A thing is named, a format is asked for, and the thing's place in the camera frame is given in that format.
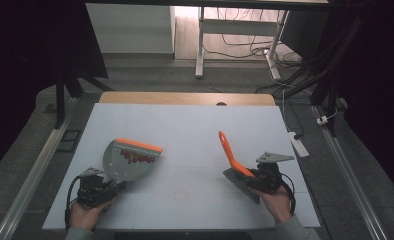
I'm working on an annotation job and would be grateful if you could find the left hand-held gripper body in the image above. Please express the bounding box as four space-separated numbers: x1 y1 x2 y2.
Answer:
76 167 119 210

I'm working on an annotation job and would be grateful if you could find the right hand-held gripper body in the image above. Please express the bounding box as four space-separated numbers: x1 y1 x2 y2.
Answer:
251 151 296 195

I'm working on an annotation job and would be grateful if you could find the grey dustpan with orange edge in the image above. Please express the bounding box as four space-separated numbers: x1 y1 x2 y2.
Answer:
102 137 164 183

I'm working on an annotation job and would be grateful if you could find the pile of red beans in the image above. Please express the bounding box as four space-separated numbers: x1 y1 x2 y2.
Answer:
119 148 157 165

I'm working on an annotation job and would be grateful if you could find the orange handled grey brush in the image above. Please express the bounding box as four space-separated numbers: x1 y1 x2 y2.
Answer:
217 130 261 205

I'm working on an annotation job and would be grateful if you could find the person's left hand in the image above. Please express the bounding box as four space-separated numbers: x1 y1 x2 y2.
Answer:
69 198 115 230

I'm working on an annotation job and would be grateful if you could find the person's right hand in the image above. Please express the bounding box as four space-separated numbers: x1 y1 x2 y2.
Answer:
251 185 295 224

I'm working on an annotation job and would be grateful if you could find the white power strip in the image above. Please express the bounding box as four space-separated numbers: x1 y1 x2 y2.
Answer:
287 131 310 159

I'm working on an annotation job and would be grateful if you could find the white board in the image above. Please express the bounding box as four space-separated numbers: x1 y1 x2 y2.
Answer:
42 102 321 232

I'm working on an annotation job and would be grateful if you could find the black stand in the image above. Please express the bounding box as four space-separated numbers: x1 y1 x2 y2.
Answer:
308 64 340 138
53 64 115 130

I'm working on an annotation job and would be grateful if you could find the white cabinet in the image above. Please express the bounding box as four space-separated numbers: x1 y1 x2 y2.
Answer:
86 3 176 55

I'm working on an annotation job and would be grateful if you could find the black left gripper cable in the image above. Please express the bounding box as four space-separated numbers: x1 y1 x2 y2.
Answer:
64 175 83 232

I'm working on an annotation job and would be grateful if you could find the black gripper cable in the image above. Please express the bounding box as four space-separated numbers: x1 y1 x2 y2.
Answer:
64 175 83 232
279 172 297 215

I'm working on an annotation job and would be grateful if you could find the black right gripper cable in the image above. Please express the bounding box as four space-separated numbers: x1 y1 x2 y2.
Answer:
279 172 297 215

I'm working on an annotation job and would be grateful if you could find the black square frame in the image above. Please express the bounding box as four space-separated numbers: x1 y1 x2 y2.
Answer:
56 129 83 154

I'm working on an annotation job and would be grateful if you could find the aluminium rail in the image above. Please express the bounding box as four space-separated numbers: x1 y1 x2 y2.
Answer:
310 104 388 240
0 96 80 240

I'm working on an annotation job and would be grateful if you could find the tangle of floor cables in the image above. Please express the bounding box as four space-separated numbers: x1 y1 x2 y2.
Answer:
203 8 303 68

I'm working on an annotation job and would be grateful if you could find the white desk frame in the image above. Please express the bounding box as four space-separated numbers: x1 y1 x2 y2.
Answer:
194 5 290 81

